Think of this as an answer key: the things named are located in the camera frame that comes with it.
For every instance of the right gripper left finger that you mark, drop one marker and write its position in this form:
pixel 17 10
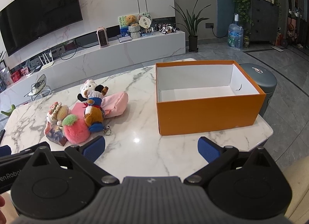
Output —
pixel 83 158

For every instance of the black white toy figures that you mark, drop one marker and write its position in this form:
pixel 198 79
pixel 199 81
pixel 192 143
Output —
pixel 166 28

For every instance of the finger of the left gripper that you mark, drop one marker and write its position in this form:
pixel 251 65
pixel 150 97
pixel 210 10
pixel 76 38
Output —
pixel 5 151

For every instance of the white bear plush doll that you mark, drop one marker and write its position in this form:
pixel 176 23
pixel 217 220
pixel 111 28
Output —
pixel 89 86

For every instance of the small floor fan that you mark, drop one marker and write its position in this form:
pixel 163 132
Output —
pixel 40 89

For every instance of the small dark picture box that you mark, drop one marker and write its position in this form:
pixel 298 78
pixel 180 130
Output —
pixel 54 133

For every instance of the round paper fan decoration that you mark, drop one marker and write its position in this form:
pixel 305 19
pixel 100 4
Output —
pixel 145 24

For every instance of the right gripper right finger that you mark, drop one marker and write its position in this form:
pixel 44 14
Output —
pixel 218 159

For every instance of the crochet doll with flower hat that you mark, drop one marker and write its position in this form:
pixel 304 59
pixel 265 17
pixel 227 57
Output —
pixel 57 113

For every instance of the pink strawberry plush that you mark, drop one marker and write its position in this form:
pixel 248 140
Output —
pixel 75 129

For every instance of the black wall television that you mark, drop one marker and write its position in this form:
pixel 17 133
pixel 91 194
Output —
pixel 24 21

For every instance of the white wifi router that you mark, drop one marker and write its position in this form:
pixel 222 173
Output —
pixel 46 60

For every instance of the teddy bear in pot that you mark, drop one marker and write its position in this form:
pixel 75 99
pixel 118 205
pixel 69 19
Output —
pixel 133 26

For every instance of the blue water bottle jug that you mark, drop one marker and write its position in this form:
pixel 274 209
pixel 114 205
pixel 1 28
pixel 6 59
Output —
pixel 235 34

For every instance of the pink small heater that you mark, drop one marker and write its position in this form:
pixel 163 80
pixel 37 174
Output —
pixel 102 37

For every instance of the pink pouch bag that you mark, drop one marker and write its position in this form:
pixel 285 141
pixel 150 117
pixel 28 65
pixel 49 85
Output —
pixel 115 104

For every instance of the pink leather card wallet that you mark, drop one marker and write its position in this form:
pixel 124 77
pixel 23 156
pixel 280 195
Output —
pixel 79 109

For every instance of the orange cardboard box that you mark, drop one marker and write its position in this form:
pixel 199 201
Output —
pixel 205 96

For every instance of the dark grey drawer cabinet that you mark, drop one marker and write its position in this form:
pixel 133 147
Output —
pixel 265 17

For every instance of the potted green plant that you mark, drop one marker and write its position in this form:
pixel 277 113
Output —
pixel 191 21

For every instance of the brown dog plush keychain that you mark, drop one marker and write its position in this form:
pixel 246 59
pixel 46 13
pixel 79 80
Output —
pixel 94 115

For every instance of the grey round trash bin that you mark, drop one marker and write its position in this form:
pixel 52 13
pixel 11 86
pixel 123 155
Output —
pixel 266 81

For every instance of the white marble tv cabinet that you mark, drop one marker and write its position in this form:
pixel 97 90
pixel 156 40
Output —
pixel 95 60

